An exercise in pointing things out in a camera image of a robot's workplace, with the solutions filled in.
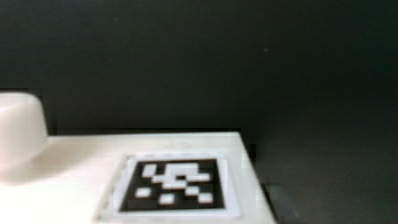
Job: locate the white front drawer box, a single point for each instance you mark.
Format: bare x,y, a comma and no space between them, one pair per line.
136,179

